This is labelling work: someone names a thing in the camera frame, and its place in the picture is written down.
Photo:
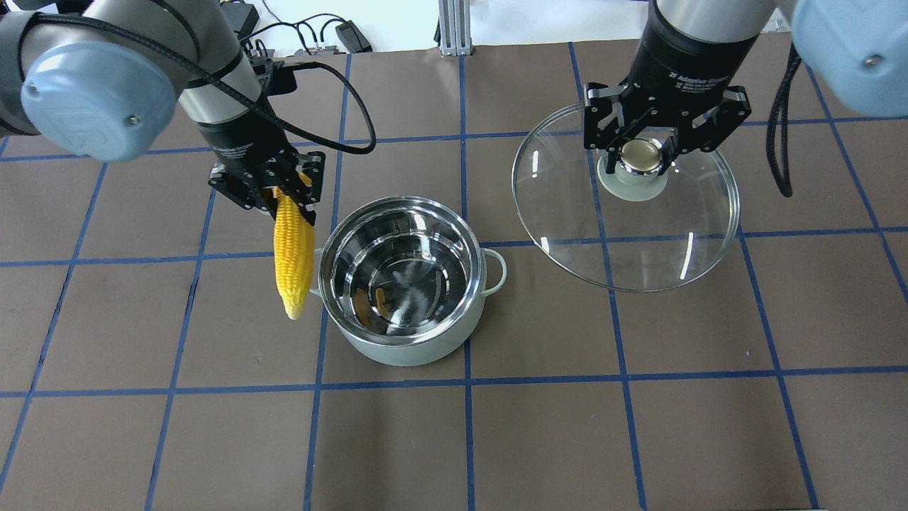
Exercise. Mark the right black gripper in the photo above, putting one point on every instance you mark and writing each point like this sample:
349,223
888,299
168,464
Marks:
691,60

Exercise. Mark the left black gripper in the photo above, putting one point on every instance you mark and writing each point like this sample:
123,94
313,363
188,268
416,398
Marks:
240,144

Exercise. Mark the yellow corn cob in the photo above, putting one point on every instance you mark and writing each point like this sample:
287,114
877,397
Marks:
294,245

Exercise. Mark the glass pot lid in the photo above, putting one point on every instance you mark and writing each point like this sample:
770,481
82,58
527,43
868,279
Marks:
635,229

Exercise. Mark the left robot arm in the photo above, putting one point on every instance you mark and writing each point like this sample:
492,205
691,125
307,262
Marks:
103,82

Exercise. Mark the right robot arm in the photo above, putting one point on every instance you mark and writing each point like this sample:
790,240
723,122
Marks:
857,47

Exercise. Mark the pale green cooking pot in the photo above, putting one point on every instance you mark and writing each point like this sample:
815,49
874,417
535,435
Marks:
405,280

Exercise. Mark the black power adapter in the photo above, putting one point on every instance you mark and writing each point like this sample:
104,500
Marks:
352,39

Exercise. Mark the black device with cables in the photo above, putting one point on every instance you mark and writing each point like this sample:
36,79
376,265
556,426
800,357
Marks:
242,17

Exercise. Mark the aluminium frame post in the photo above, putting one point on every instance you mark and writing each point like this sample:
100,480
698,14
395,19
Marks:
454,30

